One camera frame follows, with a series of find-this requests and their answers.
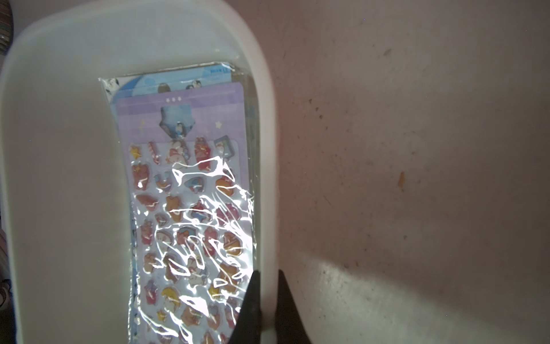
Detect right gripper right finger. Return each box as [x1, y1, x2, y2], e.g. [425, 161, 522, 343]
[275, 270, 312, 344]

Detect blue penguin sticker sheet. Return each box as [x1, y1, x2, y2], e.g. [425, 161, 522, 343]
[98, 62, 261, 130]

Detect white plastic storage tray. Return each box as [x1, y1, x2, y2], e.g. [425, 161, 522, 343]
[1, 1, 279, 343]

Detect lilac puffy sticker sheet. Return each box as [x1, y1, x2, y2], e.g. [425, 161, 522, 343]
[114, 83, 255, 343]

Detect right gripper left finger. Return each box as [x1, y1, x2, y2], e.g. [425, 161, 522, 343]
[228, 270, 262, 344]

